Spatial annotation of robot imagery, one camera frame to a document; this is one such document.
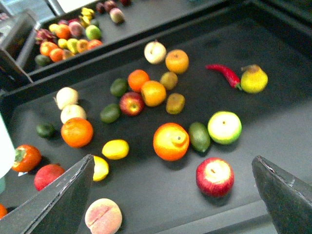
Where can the red persimmon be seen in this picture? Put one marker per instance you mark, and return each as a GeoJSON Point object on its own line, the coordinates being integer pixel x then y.
{"type": "Point", "coordinates": [27, 157]}

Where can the dark red apple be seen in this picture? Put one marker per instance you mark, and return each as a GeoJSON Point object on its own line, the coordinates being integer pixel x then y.
{"type": "Point", "coordinates": [109, 5]}

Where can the small dark avocado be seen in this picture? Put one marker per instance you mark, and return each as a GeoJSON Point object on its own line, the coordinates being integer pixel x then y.
{"type": "Point", "coordinates": [45, 130]}

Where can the white round pear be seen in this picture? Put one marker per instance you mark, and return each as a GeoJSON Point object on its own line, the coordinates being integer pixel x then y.
{"type": "Point", "coordinates": [66, 96]}

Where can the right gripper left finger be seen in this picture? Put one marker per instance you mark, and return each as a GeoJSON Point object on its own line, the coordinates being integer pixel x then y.
{"type": "Point", "coordinates": [56, 209]}

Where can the large navel orange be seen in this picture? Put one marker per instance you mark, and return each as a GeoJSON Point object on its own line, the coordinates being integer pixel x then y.
{"type": "Point", "coordinates": [171, 141]}

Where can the red pomegranate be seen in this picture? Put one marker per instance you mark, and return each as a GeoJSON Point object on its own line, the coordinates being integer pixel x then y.
{"type": "Point", "coordinates": [46, 175]}

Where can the far pink peach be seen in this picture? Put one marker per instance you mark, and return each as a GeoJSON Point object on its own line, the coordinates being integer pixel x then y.
{"type": "Point", "coordinates": [116, 15]}

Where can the dark red plum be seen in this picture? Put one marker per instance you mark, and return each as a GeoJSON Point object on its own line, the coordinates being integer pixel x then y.
{"type": "Point", "coordinates": [100, 8]}

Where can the green apple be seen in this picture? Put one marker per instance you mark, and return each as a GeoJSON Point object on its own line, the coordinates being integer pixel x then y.
{"type": "Point", "coordinates": [224, 127]}
{"type": "Point", "coordinates": [93, 32]}

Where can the peach front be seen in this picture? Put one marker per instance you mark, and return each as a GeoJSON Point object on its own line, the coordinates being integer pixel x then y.
{"type": "Point", "coordinates": [103, 217]}

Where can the yellow starfruit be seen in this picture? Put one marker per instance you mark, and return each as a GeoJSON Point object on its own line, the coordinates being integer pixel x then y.
{"type": "Point", "coordinates": [86, 15]}

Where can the far green apple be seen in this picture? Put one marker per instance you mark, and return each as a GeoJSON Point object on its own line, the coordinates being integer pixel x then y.
{"type": "Point", "coordinates": [93, 32]}

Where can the yellow pear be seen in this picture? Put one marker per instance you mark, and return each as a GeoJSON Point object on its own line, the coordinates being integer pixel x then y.
{"type": "Point", "coordinates": [253, 79]}

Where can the yellow lemon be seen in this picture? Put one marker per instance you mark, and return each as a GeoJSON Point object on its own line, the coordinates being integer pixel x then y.
{"type": "Point", "coordinates": [115, 149]}
{"type": "Point", "coordinates": [101, 169]}

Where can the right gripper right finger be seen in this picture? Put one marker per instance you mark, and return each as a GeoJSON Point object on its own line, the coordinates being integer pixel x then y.
{"type": "Point", "coordinates": [288, 199]}

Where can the pink dragon fruit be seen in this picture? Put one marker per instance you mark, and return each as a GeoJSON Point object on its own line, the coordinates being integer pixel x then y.
{"type": "Point", "coordinates": [44, 35]}

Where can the dark green lime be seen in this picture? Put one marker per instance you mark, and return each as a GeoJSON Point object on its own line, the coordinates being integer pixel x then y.
{"type": "Point", "coordinates": [119, 87]}

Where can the red chili pepper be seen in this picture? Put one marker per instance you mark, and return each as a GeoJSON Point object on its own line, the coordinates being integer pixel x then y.
{"type": "Point", "coordinates": [229, 75]}

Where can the brown kiwi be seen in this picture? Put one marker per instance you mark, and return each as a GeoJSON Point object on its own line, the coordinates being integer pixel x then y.
{"type": "Point", "coordinates": [175, 103]}
{"type": "Point", "coordinates": [169, 80]}

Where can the red yellow apple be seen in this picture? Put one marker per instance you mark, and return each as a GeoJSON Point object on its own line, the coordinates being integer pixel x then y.
{"type": "Point", "coordinates": [131, 104]}

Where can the yellow-orange apple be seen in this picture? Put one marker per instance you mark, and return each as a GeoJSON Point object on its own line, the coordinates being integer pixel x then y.
{"type": "Point", "coordinates": [177, 61]}

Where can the orange persimmon yellow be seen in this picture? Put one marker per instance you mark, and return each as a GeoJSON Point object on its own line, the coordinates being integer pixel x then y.
{"type": "Point", "coordinates": [153, 93]}

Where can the green avocado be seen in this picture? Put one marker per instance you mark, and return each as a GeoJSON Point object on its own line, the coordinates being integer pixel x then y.
{"type": "Point", "coordinates": [199, 137]}

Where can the white pear with stem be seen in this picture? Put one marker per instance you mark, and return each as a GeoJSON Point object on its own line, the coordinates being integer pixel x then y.
{"type": "Point", "coordinates": [155, 52]}

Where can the mandarin orange near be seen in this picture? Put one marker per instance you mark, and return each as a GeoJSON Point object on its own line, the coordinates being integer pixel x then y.
{"type": "Point", "coordinates": [136, 79]}

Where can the far large orange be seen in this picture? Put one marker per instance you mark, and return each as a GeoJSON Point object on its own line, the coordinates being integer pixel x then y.
{"type": "Point", "coordinates": [63, 31]}

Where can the round orange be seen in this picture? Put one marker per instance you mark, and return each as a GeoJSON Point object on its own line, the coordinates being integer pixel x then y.
{"type": "Point", "coordinates": [77, 132]}

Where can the red apple front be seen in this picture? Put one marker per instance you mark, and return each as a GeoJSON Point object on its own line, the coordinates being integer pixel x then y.
{"type": "Point", "coordinates": [214, 177]}

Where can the black metal shelf rack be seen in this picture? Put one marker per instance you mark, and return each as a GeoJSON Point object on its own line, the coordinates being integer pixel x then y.
{"type": "Point", "coordinates": [247, 57]}

